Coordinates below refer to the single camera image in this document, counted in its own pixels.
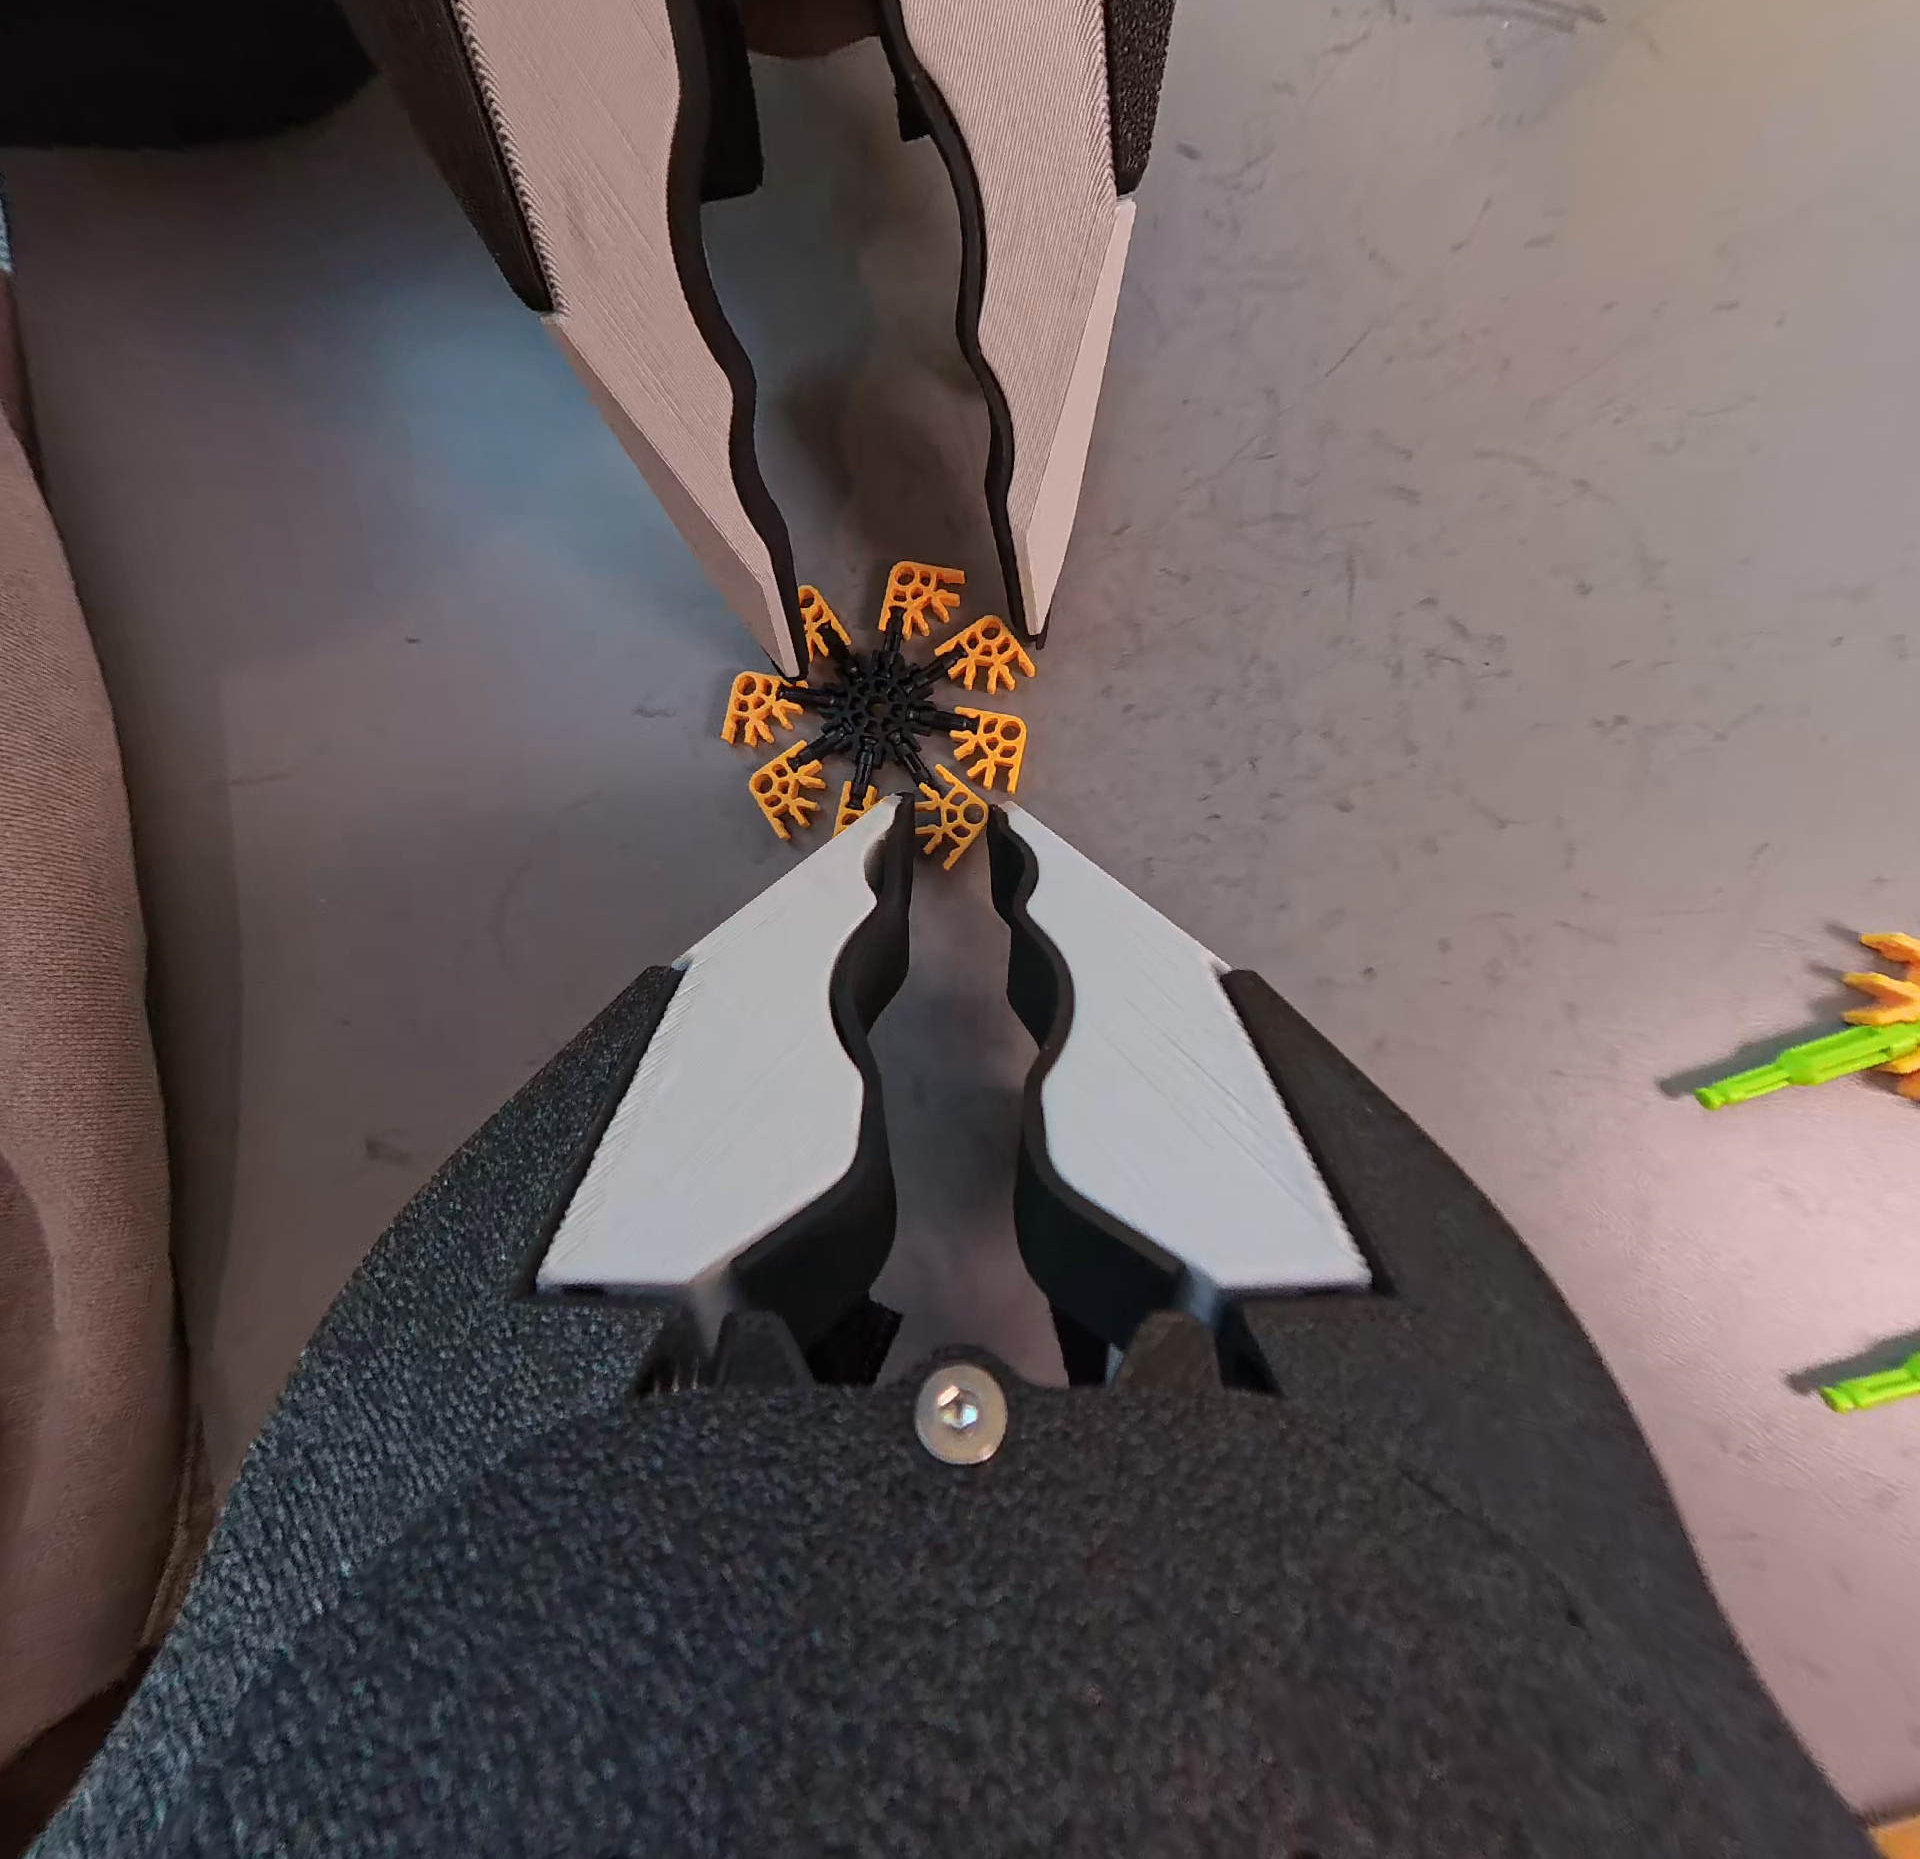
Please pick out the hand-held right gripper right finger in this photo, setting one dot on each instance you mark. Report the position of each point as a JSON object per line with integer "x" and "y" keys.
{"x": 1187, "y": 1139}

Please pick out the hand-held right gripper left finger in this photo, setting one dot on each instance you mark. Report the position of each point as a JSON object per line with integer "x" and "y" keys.
{"x": 719, "y": 1125}

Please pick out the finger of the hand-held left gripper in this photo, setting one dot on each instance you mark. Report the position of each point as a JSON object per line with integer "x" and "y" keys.
{"x": 1037, "y": 165}
{"x": 601, "y": 165}

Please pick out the black snowflake connector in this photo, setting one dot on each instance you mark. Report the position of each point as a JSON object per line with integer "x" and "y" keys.
{"x": 879, "y": 705}

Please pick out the blue yellow green toy assembly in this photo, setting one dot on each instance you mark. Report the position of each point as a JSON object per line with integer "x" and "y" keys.
{"x": 1815, "y": 1057}

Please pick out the beige sweatshirt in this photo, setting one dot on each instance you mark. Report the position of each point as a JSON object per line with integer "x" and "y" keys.
{"x": 77, "y": 991}

